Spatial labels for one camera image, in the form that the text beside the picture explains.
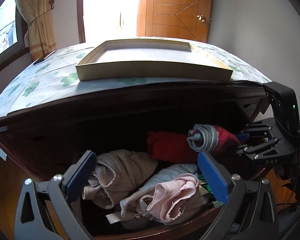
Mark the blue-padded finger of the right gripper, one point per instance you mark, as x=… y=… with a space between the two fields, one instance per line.
x=260 y=128
x=246 y=149

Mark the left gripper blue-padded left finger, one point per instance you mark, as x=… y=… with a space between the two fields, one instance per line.
x=32 y=219

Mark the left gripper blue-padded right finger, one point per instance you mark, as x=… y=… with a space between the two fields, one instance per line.
x=248 y=204

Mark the dark red grey-banded underwear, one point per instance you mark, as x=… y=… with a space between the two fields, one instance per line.
x=211 y=139

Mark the bright red underwear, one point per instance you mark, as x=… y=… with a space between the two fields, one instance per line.
x=171 y=147

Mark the beige dotted underwear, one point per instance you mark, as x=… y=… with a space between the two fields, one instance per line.
x=115 y=175

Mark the pink lace underwear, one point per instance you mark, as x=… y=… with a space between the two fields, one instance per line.
x=169 y=202

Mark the green underwear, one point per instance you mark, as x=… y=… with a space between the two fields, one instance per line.
x=204 y=184

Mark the light blue dotted underwear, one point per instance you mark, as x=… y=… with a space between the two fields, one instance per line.
x=167 y=174

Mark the wooden drawer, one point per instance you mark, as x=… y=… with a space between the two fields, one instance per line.
x=143 y=228

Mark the person's right hand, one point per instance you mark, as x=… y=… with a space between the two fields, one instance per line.
x=289 y=170

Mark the brass door knob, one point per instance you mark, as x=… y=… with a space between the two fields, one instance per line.
x=201 y=18

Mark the wooden door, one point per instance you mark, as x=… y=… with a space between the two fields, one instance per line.
x=174 y=19

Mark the green floral table cloth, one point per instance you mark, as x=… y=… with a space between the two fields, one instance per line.
x=57 y=78

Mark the black phone on dresser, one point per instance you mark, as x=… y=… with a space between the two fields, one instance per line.
x=43 y=58

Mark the shallow cardboard box tray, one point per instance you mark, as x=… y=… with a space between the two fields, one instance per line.
x=151 y=57

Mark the window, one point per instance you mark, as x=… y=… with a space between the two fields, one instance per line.
x=11 y=28

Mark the curtain tieback hook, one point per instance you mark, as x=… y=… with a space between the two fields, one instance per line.
x=51 y=3

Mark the beige tied curtain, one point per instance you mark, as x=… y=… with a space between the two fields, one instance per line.
x=40 y=36

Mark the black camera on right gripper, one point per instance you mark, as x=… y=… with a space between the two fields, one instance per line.
x=285 y=109

